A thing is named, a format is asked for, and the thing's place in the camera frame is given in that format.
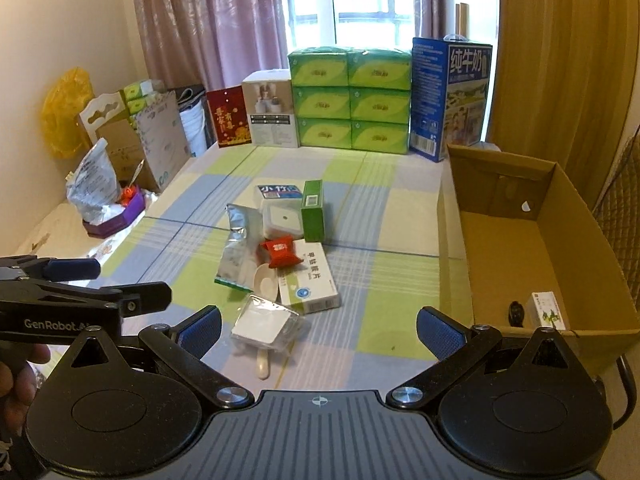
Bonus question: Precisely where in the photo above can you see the clear bagged white square item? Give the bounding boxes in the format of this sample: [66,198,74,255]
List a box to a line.
[231,295,306,352]

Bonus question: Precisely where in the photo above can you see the long white ointment box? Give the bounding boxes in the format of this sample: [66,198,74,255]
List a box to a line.
[524,292,567,330]

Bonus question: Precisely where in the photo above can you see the small green boxes on left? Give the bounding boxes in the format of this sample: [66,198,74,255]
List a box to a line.
[120,79,166,116]

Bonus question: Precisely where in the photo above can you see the person's left hand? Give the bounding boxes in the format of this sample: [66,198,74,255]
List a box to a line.
[1,341,51,436]

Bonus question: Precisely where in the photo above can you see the green tissue pack middle right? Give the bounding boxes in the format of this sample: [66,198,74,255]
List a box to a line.
[349,88,410,125]

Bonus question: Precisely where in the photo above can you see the green tissue pack middle left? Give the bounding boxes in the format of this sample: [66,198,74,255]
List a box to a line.
[293,86,350,120]

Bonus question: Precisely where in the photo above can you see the white square night light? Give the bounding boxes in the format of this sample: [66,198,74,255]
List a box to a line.
[262,203,304,240]

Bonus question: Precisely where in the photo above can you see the green tissue pack top left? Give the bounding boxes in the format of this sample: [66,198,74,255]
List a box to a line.
[288,47,348,87]

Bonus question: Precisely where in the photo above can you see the pink curtain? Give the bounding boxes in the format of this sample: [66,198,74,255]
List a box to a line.
[134,0,288,90]

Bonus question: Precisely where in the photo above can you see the yellow plastic bag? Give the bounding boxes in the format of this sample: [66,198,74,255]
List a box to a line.
[40,67,94,159]

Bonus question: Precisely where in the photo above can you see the silver foil pouch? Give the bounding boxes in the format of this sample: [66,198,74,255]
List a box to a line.
[215,204,264,292]

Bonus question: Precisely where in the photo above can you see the green tissue pack bottom right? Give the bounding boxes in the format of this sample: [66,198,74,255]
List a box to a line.
[352,120,409,155]

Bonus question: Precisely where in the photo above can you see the green tissue pack top right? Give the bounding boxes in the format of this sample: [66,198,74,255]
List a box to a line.
[347,49,411,91]

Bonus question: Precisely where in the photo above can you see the blue dental floss box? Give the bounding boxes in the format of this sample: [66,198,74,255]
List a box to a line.
[254,184,303,210]

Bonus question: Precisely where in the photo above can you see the white product box with photo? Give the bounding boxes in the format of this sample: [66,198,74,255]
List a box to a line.
[242,68,299,148]

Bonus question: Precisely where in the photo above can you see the green tissue pack bottom left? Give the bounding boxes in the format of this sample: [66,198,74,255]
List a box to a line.
[297,118,352,150]

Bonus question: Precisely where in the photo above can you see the white plastic spoon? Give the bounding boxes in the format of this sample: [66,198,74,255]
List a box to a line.
[253,263,279,380]

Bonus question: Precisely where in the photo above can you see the yellow-brown curtain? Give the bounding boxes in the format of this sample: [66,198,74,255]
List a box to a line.
[487,0,639,206]

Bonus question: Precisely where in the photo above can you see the green tissue pack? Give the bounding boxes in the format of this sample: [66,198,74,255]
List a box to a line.
[349,88,410,125]
[297,118,352,150]
[347,49,411,91]
[352,120,409,155]
[293,86,350,120]
[288,47,348,87]

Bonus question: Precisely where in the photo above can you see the green slim box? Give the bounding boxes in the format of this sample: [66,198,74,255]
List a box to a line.
[300,180,326,243]

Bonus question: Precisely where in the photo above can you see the white paper bag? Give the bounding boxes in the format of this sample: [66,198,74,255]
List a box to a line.
[136,91,191,193]

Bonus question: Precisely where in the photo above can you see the white shopping bag black handles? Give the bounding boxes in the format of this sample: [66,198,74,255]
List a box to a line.
[172,84,210,157]

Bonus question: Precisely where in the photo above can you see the quilted brown chair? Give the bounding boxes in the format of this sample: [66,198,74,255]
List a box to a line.
[593,126,639,430]

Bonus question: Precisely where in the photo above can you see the blue milk carton box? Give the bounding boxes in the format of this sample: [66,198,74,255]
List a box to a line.
[409,37,492,162]

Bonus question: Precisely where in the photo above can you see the silver plastic bag on left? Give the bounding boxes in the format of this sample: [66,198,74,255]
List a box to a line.
[65,139,122,224]

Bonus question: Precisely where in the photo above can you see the red snack packet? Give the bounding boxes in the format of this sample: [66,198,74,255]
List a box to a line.
[260,235,303,269]

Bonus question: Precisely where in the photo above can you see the white medicine tablet box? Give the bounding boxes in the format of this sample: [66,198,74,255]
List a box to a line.
[278,240,341,314]

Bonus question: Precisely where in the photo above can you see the checked tablecloth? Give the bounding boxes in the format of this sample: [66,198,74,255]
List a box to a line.
[79,144,446,392]

